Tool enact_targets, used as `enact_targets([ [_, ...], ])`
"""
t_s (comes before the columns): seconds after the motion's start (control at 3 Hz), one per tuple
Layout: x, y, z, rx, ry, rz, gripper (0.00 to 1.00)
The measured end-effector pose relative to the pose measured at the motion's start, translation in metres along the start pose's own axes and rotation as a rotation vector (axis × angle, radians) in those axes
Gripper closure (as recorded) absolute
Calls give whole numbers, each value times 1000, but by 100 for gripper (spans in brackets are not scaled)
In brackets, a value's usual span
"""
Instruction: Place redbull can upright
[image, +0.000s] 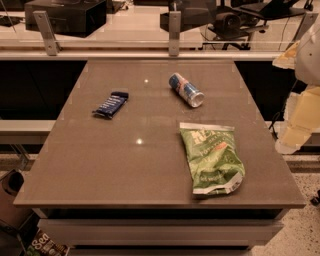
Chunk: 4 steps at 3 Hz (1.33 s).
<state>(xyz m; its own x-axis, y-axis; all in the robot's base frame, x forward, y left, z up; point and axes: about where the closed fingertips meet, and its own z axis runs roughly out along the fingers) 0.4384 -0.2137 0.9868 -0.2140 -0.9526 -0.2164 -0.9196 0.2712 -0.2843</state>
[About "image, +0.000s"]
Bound blue silver redbull can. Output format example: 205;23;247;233
169;73;204;108

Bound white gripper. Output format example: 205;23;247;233
272;23;320;154

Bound black box on counter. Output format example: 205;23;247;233
24;0;107;38

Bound magazine on lower shelf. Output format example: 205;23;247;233
24;229;70;256

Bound middle metal railing bracket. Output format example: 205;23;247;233
168;11;181;56

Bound dark blue snack bar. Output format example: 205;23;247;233
92;91;129;119

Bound black office chair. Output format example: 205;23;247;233
202;0;306;50

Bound black cable on floor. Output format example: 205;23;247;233
268;79;298;141

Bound right metal railing bracket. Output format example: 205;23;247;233
293;12;318;41

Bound green chip bag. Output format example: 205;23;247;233
179;123;245;196

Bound left metal railing bracket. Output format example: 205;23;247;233
33;11;60;56

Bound metal railing bracket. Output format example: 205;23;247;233
293;12;318;41
33;11;60;56
168;11;181;56

